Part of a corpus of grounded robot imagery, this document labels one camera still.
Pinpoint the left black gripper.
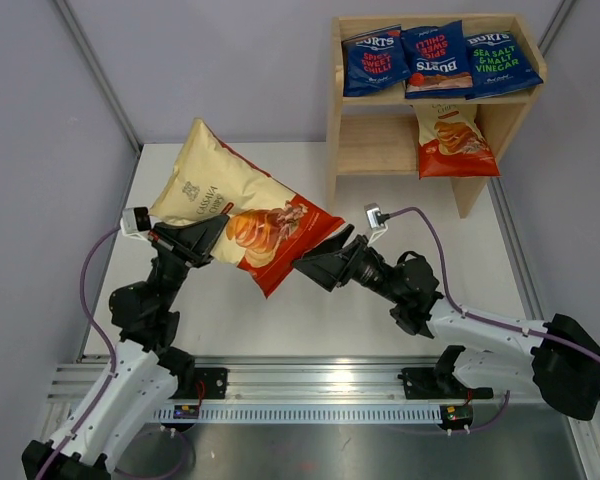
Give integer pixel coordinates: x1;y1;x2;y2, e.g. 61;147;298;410
148;214;231;313

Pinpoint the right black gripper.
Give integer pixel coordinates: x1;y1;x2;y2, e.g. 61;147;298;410
294;224;404;304

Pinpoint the cream orange cassava chips bag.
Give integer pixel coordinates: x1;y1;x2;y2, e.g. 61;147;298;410
414;104;500;179

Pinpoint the blue Burts chilli bag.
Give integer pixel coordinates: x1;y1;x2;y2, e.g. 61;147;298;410
401;20;473;99
342;25;411;97

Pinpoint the blue Burts sea salt bag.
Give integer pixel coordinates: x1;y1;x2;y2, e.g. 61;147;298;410
465;31;543;99

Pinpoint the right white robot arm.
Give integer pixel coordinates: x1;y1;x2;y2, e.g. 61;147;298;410
293;231;600;421

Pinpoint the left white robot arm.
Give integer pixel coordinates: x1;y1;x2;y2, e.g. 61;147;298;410
22;207;229;479

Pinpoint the wooden two-tier shelf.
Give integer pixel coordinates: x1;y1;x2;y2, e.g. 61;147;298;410
326;13;547;218

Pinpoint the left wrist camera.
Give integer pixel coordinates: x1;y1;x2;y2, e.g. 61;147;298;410
120;207;152;237

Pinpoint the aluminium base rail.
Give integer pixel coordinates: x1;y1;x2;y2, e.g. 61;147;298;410
44;354;581;426

